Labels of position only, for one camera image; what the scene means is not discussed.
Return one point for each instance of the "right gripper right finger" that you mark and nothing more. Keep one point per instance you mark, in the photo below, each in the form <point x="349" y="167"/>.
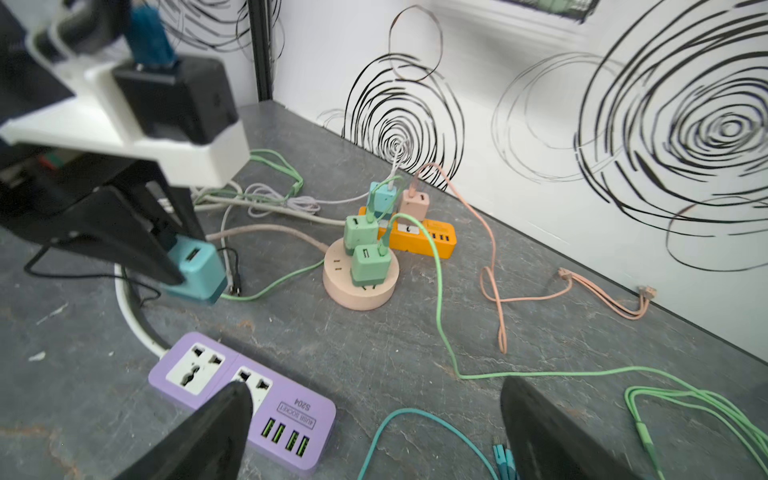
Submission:
<point x="546" y="443"/>

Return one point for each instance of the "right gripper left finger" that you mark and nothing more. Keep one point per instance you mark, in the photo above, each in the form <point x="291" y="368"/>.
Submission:
<point x="210" y="444"/>

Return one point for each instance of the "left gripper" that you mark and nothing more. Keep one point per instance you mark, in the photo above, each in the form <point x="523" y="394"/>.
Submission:
<point x="127" y="226"/>

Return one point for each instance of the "purple power strip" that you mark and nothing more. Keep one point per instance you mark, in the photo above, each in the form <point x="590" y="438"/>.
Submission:
<point x="290" y="423"/>

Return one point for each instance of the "round pink power strip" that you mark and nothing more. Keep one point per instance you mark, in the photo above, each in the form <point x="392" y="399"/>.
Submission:
<point x="335" y="266"/>

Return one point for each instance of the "green plug adapter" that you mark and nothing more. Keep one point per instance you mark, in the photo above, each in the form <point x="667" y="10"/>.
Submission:
<point x="370" y="264"/>
<point x="359" y="230"/>

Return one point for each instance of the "orange power strip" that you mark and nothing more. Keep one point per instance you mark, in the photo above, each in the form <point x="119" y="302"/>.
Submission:
<point x="410" y="238"/>

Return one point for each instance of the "pink charger plug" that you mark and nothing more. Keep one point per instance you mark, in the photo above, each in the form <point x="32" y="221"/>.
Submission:
<point x="415" y="204"/>

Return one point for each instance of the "green cloth in basket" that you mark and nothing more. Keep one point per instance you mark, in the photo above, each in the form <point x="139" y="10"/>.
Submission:
<point x="576" y="10"/>

